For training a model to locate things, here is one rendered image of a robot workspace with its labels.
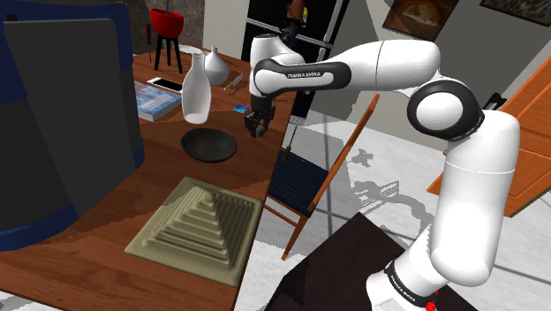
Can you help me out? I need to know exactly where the black round plate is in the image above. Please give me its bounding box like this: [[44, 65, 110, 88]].
[[180, 127, 238, 164]]

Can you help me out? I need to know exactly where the round white vase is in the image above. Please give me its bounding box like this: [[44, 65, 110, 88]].
[[203, 45, 231, 87]]

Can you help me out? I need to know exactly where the tall white bottle vase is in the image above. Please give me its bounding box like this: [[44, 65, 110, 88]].
[[181, 52, 213, 125]]

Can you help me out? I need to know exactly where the wooden chair with blue seat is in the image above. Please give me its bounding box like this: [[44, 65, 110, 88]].
[[263, 93, 381, 262]]

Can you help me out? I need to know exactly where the black cabinet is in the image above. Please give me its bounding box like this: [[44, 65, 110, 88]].
[[239, 0, 351, 127]]

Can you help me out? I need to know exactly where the white plate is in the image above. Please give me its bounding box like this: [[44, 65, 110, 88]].
[[177, 44, 206, 56]]

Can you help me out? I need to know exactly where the white phone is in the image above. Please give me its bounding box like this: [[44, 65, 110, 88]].
[[147, 76, 185, 94]]

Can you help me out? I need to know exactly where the blue covered book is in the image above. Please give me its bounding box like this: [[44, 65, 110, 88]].
[[134, 80, 183, 123]]

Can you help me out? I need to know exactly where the red bowl on black stand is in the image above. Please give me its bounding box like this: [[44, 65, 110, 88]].
[[146, 0, 185, 75]]

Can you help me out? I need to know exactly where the olive stepped pyramid block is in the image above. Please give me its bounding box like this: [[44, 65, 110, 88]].
[[124, 176, 265, 288]]

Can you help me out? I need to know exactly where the wooden table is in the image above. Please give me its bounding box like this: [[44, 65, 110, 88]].
[[0, 46, 299, 311]]

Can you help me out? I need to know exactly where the dark robot stand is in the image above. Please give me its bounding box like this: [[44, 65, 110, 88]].
[[264, 211, 479, 311]]

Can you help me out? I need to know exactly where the large grey and blue box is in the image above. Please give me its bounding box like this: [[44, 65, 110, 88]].
[[0, 0, 146, 254]]

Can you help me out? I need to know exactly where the orange wooden door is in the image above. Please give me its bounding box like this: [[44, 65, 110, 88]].
[[426, 55, 551, 218]]

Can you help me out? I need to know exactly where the brown framed wall picture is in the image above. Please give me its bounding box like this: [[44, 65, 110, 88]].
[[381, 0, 460, 42]]

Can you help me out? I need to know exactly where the dark framed wall picture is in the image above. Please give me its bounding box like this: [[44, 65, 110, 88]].
[[479, 0, 551, 27]]

